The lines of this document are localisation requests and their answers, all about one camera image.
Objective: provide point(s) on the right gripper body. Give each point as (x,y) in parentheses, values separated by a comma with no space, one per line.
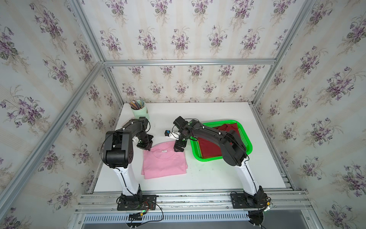
(182,137)

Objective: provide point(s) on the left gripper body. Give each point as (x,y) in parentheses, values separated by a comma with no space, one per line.
(145,138)

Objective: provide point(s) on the dark red t-shirt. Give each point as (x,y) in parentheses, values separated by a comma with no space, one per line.
(211,150)

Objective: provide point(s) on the aluminium frame rail front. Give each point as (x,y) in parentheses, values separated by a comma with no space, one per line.
(180,201)

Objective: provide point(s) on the mint green pen cup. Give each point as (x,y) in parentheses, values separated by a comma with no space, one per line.
(141,113)

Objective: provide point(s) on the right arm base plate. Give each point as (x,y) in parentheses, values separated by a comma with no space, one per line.
(245,201)

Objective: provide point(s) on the green plastic basket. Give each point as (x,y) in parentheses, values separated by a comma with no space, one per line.
(195,145)

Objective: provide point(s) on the pink t-shirt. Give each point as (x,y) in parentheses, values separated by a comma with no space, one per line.
(163,161)

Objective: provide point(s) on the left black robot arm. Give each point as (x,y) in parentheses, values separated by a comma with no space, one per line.
(118,155)

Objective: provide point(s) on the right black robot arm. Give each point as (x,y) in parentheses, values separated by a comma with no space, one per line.
(234,154)

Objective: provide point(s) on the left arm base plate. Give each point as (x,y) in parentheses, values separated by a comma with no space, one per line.
(145,202)

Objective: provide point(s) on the coloured pencils bunch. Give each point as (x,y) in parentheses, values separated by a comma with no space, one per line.
(137,104)

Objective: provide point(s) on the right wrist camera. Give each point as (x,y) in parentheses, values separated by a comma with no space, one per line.
(172,134)

